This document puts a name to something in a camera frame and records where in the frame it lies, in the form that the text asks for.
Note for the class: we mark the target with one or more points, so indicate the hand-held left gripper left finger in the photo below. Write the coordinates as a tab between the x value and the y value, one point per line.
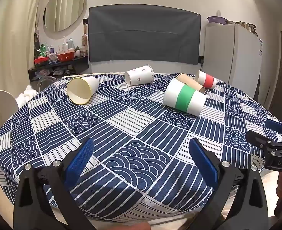
79	158

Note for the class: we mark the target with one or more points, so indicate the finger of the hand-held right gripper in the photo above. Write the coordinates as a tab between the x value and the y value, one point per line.
258	137
275	125

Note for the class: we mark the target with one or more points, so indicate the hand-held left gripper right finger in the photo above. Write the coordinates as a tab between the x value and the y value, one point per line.
203	163

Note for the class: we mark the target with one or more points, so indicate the white green band paper cup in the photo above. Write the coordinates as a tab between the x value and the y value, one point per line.
184	97

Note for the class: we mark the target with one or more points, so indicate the plain cream paper cup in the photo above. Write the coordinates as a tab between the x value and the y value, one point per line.
83	87

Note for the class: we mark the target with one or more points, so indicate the white red band paper cup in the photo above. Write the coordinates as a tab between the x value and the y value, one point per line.
207	79

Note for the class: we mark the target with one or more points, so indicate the brown paper cup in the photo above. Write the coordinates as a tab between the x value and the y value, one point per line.
191	81

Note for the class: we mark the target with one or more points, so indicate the white heart print paper cup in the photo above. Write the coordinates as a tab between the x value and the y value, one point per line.
141	76

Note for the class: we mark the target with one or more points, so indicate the blue white patterned tablecloth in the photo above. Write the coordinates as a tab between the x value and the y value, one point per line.
131	124

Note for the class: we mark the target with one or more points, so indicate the white refrigerator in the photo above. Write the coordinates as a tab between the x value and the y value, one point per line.
229	57

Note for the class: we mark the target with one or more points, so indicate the white fluffy cloth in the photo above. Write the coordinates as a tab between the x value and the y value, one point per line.
27	94

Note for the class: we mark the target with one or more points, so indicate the transparent chair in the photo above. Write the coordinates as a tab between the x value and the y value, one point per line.
46	82

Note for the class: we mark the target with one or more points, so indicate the black shelf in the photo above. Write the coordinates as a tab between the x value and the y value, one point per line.
79	64

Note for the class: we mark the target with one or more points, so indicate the white chair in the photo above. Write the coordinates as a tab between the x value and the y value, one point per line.
0	107

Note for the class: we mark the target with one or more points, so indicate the red dotted colander bowl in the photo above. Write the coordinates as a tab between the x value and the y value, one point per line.
65	57

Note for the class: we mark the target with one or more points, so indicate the metal pot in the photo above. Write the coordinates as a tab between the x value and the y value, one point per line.
245	27

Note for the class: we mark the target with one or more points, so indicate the red basket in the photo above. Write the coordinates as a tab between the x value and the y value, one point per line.
40	60

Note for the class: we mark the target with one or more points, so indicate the white bottle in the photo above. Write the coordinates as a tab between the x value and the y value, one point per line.
70	43

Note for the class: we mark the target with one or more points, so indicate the green figure toy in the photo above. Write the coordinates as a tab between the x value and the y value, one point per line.
43	49

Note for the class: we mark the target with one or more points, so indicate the wooden hairbrush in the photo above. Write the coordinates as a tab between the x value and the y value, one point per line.
84	38

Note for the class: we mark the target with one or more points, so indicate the purple plastic basin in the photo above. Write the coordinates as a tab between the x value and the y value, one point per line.
216	20

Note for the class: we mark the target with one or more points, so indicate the beige curtain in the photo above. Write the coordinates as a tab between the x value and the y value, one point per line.
14	40

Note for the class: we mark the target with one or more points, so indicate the grey cloth cover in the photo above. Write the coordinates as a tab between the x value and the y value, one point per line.
143	33

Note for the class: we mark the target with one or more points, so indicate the black wall socket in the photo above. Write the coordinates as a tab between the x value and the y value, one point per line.
85	21

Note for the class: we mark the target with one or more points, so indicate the oval wall mirror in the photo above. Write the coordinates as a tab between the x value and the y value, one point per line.
64	9

